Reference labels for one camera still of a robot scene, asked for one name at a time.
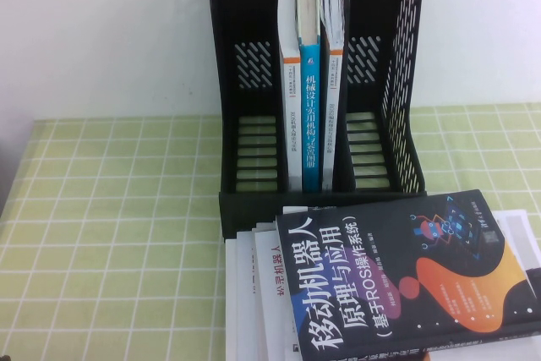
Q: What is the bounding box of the black mobile robot book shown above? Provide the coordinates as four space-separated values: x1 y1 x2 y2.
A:
274 188 536 361

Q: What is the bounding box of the white spine book orange band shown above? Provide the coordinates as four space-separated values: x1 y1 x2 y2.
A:
319 0 352 193
276 0 303 191

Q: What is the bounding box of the blue spine hardcover book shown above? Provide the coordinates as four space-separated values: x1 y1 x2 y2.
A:
295 0 324 193

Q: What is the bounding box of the black plastic book holder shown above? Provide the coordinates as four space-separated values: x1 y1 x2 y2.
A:
210 0 429 240

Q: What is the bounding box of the white autonomous driving book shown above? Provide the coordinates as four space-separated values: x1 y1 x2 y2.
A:
281 204 541 361

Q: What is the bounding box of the white brochure red title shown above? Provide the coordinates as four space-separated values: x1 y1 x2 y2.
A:
253 222 298 361

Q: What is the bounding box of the plain white booklet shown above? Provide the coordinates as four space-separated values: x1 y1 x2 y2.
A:
235 228 272 361
224 238 247 361

